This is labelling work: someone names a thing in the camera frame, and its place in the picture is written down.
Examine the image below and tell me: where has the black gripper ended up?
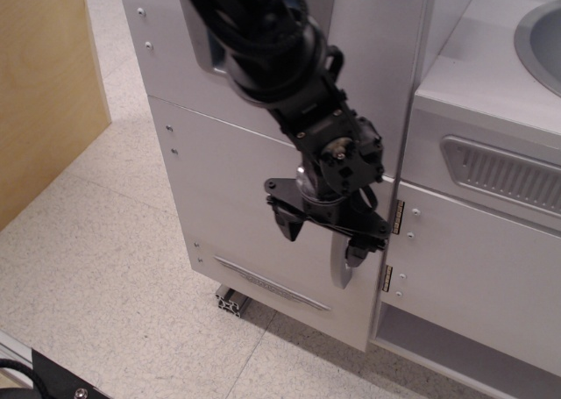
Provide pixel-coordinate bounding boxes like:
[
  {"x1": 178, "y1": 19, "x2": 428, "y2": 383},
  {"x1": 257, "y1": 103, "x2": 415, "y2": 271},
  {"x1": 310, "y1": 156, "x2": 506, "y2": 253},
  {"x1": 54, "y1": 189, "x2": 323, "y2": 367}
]
[{"x1": 264, "y1": 179, "x2": 391, "y2": 268}]

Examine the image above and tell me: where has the silver fridge door handle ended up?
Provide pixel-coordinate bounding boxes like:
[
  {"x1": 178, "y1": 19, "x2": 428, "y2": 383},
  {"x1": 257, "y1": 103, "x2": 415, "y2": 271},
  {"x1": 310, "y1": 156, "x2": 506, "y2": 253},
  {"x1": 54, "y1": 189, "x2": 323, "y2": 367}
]
[{"x1": 330, "y1": 233, "x2": 352, "y2": 289}]

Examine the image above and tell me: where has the white fridge door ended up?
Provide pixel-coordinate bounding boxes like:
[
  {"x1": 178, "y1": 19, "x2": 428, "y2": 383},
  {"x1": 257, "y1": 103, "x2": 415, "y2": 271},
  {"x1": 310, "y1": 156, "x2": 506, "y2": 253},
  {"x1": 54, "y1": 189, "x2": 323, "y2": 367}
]
[{"x1": 149, "y1": 97, "x2": 382, "y2": 350}]

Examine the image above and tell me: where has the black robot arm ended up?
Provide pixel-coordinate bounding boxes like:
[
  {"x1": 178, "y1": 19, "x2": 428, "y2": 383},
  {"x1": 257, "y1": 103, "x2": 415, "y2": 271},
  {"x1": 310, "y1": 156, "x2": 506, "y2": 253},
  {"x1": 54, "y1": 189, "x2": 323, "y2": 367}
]
[{"x1": 189, "y1": 0, "x2": 391, "y2": 268}]

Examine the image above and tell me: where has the silver winged fridge emblem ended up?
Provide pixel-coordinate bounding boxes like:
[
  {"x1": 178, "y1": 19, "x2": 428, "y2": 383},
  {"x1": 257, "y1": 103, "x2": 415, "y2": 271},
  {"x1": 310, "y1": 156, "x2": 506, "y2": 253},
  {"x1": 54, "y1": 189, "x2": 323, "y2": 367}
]
[{"x1": 214, "y1": 255, "x2": 331, "y2": 311}]

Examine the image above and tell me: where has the white toy fridge cabinet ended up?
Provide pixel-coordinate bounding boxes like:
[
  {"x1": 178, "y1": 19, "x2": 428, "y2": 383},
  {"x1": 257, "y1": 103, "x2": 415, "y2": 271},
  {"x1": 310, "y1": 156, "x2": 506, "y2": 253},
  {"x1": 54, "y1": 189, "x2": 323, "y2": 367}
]
[{"x1": 114, "y1": 0, "x2": 433, "y2": 353}]

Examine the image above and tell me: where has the lower brass door hinge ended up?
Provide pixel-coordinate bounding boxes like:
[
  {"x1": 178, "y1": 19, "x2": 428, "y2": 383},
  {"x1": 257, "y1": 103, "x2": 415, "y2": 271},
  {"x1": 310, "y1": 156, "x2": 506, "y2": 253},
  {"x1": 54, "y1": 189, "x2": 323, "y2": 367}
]
[{"x1": 381, "y1": 265, "x2": 393, "y2": 292}]

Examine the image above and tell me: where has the brass door hinge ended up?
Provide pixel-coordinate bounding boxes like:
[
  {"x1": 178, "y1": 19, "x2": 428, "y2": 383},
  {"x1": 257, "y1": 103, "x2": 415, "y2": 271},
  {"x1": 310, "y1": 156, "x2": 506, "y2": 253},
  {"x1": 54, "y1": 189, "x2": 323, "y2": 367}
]
[
  {"x1": 381, "y1": 265, "x2": 393, "y2": 292},
  {"x1": 392, "y1": 199, "x2": 405, "y2": 235}
]

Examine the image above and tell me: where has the upper brass door hinge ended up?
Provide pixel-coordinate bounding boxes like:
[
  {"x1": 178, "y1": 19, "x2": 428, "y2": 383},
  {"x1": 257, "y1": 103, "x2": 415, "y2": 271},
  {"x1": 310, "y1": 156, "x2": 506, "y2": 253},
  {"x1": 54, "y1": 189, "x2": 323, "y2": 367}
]
[{"x1": 392, "y1": 199, "x2": 405, "y2": 235}]

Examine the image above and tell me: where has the aluminium extrusion foot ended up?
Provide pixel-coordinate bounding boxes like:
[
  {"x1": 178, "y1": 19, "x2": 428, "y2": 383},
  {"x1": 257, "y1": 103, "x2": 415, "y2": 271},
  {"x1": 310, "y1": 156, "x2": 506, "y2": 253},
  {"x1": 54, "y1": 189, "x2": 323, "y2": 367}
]
[{"x1": 215, "y1": 284, "x2": 252, "y2": 318}]

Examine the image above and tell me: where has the white oven cabinet door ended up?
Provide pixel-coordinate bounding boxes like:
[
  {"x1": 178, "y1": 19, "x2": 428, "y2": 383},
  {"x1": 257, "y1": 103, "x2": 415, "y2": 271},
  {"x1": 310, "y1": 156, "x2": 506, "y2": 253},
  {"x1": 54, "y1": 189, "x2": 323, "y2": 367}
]
[{"x1": 381, "y1": 183, "x2": 560, "y2": 374}]

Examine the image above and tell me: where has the white toy kitchen counter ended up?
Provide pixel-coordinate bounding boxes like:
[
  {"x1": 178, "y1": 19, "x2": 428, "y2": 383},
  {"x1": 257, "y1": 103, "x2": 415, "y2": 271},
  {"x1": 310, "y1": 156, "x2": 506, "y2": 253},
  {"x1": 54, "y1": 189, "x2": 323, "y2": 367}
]
[{"x1": 374, "y1": 0, "x2": 560, "y2": 398}]

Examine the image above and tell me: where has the grey vent panel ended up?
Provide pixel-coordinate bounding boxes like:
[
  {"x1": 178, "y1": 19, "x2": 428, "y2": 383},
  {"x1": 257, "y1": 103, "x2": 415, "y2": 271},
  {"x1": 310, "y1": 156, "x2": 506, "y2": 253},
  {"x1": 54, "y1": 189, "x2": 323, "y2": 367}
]
[{"x1": 440, "y1": 135, "x2": 560, "y2": 217}]

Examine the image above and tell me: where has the grey sink basin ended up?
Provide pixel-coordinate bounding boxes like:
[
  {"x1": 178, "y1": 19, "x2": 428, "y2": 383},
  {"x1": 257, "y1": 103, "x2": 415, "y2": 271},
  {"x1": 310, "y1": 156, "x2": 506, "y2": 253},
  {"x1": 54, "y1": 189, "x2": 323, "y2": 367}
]
[{"x1": 514, "y1": 0, "x2": 560, "y2": 96}]

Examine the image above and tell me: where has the plywood board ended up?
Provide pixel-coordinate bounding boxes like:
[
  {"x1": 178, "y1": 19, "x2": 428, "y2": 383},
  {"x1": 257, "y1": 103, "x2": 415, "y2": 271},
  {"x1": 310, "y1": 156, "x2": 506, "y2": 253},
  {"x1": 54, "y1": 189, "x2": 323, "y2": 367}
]
[{"x1": 1, "y1": 0, "x2": 110, "y2": 227}]

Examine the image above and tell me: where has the grey dispenser frame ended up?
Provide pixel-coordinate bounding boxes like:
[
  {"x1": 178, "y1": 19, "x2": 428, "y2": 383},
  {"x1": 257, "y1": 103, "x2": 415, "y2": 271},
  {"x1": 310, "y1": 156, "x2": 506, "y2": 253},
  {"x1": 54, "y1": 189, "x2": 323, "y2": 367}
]
[{"x1": 173, "y1": 0, "x2": 338, "y2": 104}]

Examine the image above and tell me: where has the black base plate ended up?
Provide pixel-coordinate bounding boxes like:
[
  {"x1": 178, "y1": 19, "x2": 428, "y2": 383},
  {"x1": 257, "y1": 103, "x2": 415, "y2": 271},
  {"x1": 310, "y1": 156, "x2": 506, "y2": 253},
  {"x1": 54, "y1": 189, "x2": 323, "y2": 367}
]
[{"x1": 32, "y1": 349, "x2": 110, "y2": 399}]

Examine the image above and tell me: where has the aluminium rail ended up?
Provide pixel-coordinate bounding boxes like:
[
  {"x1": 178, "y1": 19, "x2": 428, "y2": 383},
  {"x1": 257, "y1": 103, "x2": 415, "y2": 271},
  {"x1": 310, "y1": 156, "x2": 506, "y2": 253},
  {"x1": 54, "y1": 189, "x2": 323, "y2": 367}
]
[{"x1": 0, "y1": 331, "x2": 33, "y2": 388}]

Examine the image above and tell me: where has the black braided cable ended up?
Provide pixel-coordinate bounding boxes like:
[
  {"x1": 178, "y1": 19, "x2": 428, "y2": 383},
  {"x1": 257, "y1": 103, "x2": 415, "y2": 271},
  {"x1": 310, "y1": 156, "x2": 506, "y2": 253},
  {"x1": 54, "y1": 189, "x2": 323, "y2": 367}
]
[{"x1": 0, "y1": 358, "x2": 49, "y2": 399}]

